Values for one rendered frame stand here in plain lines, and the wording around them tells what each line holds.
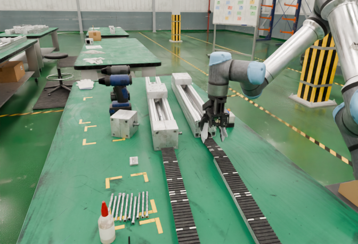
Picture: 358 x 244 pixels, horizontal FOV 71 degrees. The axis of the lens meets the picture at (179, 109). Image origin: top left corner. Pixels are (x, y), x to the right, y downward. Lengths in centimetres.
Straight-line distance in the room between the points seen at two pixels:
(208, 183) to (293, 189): 27
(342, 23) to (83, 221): 94
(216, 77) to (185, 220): 47
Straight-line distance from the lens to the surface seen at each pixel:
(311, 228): 83
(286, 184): 95
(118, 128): 116
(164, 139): 104
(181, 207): 75
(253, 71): 87
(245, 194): 81
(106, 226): 69
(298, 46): 105
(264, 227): 73
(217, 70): 89
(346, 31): 92
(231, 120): 127
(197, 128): 114
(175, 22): 1127
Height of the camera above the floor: 132
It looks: 22 degrees down
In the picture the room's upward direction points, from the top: 1 degrees clockwise
